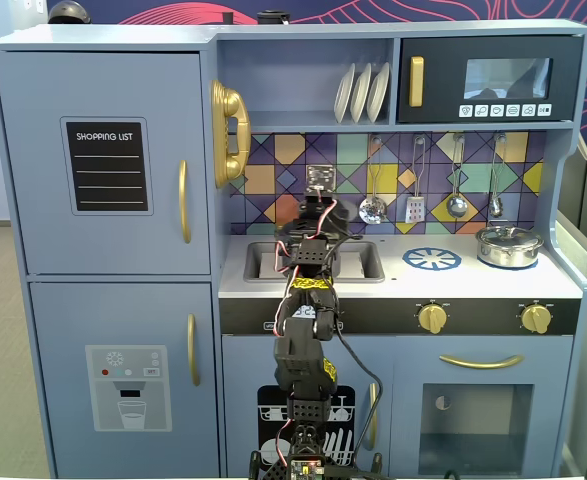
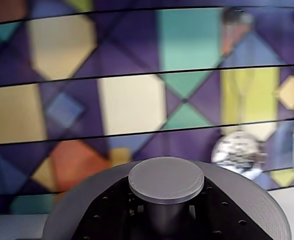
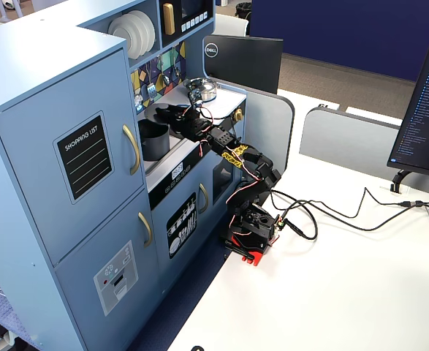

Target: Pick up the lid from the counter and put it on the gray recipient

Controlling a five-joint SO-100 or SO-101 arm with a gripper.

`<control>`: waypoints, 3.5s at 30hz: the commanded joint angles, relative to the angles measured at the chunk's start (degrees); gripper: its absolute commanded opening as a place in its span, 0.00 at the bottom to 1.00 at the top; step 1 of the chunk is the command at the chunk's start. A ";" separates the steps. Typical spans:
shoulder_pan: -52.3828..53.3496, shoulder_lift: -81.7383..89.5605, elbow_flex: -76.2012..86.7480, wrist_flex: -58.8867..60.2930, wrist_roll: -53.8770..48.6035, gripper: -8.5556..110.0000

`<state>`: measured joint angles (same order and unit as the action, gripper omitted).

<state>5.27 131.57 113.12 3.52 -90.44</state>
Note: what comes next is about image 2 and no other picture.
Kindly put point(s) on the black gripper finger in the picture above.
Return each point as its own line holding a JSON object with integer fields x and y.
{"x": 111, "y": 215}
{"x": 224, "y": 220}

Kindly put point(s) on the gray round lid with knob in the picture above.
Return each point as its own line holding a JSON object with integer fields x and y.
{"x": 165, "y": 177}

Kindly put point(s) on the metal skimmer spoon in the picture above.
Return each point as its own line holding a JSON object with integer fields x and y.
{"x": 237, "y": 152}

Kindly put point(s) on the colourful tile backsplash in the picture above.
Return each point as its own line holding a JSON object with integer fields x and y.
{"x": 126, "y": 45}

